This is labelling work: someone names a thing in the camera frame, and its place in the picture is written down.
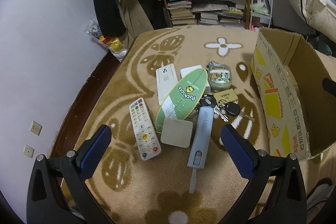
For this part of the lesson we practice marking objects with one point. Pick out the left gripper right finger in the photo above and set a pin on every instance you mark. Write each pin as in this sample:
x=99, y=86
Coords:
x=286, y=202

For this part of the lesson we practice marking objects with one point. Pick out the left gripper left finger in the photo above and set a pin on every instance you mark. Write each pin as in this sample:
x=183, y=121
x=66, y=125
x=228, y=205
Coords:
x=45, y=200

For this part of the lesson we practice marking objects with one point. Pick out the cardboard box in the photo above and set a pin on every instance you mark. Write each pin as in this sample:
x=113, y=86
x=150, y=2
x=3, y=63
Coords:
x=299, y=112

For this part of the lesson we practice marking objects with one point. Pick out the light blue power bank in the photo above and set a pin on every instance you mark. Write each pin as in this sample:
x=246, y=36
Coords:
x=200, y=146

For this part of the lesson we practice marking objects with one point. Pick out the white tv remote control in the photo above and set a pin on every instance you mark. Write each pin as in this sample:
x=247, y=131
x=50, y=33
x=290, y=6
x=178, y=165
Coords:
x=144, y=131

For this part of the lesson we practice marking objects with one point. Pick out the key bunch with tag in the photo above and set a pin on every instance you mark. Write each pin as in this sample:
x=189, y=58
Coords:
x=223, y=109

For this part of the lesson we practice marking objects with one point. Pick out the small grey square charger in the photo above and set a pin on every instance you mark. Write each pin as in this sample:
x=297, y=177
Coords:
x=177, y=132

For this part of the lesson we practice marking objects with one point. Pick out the cartoon earbuds case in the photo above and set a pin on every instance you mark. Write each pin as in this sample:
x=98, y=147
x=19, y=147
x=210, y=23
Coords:
x=219, y=76

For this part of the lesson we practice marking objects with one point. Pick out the green yellow oval remote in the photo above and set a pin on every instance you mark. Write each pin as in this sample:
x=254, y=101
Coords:
x=183, y=98

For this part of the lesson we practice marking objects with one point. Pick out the plastic snack bag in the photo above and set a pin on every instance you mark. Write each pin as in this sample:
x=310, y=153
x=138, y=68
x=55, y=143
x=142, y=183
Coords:
x=114, y=45

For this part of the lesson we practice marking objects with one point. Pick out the black hanging coat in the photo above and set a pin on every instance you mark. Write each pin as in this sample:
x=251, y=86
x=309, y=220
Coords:
x=109, y=18

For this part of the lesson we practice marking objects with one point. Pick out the white rolling cart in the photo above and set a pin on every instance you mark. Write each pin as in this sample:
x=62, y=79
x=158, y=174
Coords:
x=260, y=13

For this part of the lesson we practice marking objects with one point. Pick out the stack of books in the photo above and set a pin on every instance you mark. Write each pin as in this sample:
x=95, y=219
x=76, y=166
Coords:
x=180, y=13

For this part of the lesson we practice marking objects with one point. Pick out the wall socket lower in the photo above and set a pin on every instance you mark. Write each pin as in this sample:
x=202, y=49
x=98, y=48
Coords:
x=28, y=151

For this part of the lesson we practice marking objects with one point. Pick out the wall socket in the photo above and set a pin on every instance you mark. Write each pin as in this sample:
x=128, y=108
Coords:
x=36, y=128
x=28, y=151

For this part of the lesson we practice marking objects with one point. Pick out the wall socket upper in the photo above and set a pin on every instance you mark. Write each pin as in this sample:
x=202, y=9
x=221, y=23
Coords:
x=36, y=128

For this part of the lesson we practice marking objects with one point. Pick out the white rectangular wall device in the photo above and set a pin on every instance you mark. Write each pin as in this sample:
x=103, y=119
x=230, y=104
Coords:
x=166, y=79

